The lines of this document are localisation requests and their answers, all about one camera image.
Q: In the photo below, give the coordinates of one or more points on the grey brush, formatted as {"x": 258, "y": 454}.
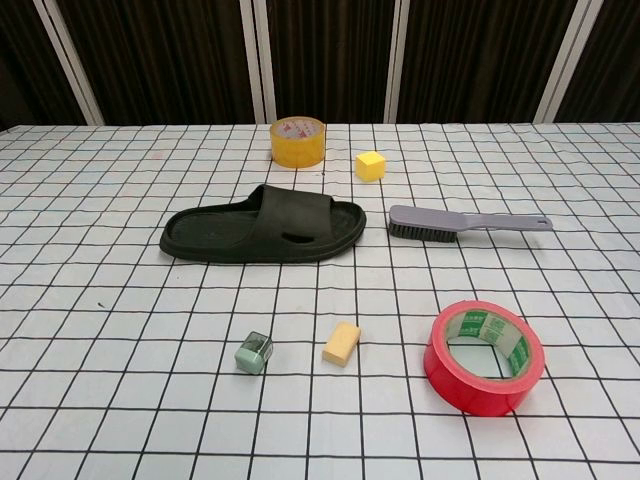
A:
{"x": 450, "y": 217}

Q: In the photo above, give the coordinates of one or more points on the black rubber slipper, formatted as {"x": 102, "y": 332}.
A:
{"x": 295, "y": 210}

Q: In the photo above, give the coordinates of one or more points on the yellow foam cube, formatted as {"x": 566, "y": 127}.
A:
{"x": 370, "y": 167}

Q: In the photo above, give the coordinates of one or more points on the yellow packing tape roll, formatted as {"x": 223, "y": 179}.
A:
{"x": 297, "y": 152}

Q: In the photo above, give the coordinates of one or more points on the tan sponge block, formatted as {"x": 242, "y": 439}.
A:
{"x": 341, "y": 345}

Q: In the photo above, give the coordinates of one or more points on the small green box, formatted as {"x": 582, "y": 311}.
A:
{"x": 252, "y": 355}

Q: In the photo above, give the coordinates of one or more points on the red tape roll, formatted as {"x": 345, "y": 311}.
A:
{"x": 465, "y": 390}

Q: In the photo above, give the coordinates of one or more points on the white black checked tablecloth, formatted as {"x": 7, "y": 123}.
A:
{"x": 100, "y": 400}

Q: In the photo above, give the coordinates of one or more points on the white partition post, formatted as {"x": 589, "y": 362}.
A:
{"x": 257, "y": 65}
{"x": 560, "y": 65}
{"x": 397, "y": 65}
{"x": 70, "y": 65}

